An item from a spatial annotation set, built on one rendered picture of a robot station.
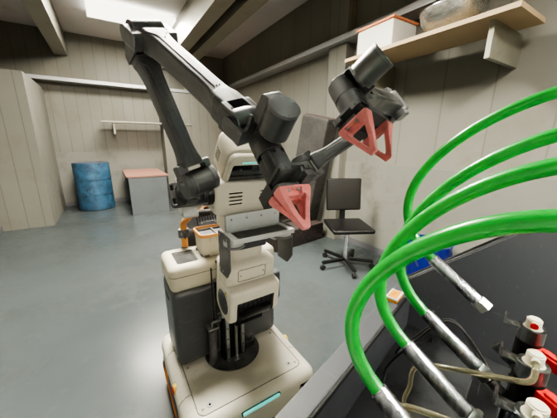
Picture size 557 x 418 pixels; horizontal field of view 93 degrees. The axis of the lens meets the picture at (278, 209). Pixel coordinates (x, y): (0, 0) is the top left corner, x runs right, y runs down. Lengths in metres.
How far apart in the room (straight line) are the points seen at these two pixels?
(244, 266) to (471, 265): 0.72
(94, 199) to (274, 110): 5.89
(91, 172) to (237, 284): 5.29
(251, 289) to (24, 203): 4.85
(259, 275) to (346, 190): 2.11
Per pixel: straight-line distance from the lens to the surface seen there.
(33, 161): 5.50
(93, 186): 6.18
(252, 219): 0.98
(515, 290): 0.83
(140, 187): 5.48
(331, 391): 0.55
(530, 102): 0.45
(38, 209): 5.60
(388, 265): 0.24
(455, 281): 0.49
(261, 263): 1.09
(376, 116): 0.56
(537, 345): 0.51
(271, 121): 0.45
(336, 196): 3.04
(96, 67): 7.03
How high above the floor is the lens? 1.36
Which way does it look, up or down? 14 degrees down
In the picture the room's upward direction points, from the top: straight up
